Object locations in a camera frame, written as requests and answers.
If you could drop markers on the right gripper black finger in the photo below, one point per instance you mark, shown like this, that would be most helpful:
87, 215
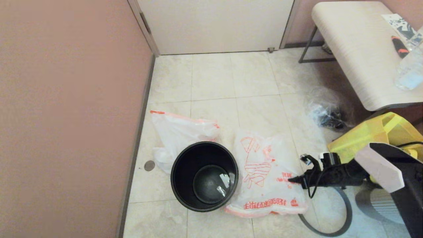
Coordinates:
299, 182
299, 178

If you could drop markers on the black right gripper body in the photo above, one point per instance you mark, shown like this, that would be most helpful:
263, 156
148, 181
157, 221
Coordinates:
333, 175

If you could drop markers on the orange print plastic bag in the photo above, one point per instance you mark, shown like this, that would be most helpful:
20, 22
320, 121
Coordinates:
264, 198

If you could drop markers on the white plastic bag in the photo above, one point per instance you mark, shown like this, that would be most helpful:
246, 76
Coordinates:
178, 135

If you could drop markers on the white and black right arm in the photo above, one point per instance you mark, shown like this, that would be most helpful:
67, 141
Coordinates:
380, 165

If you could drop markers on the yellow fabric tote bag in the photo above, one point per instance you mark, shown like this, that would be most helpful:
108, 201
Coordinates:
363, 135

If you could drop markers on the clear bag with dark items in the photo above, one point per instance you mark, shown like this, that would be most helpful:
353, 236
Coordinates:
325, 110

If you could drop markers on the black round trash bin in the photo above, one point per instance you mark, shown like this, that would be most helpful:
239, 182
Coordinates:
185, 185

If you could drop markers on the white ribbed cylinder object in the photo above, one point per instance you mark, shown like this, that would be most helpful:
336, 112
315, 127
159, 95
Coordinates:
380, 205

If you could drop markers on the white paper scrap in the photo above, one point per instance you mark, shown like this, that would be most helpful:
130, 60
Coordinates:
220, 191
225, 180

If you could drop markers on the small grey striped object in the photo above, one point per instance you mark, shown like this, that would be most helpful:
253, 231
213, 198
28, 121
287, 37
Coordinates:
326, 49

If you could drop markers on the clear plastic bottle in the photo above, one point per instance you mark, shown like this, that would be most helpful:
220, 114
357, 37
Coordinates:
409, 72

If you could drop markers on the beige wood grain table top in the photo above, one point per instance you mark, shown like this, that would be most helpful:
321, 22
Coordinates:
357, 49

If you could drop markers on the short dark grey baseboard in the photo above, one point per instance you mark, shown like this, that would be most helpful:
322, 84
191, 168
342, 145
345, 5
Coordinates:
297, 44

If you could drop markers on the black and orange tool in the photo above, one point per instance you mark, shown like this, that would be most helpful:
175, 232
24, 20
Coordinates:
399, 48

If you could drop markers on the round metal floor drain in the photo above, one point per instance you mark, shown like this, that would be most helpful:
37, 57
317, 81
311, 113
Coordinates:
149, 166

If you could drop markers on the black and white printed leaflet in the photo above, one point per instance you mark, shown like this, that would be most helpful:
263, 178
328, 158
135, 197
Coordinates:
398, 24

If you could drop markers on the long dark grey baseboard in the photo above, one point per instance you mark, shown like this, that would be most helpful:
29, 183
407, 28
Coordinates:
138, 145

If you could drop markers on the white door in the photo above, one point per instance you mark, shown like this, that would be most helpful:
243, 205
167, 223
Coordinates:
214, 26

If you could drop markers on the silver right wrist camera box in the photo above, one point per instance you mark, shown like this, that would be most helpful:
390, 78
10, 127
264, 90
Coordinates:
306, 159

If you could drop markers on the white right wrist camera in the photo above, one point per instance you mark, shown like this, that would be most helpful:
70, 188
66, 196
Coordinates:
322, 156

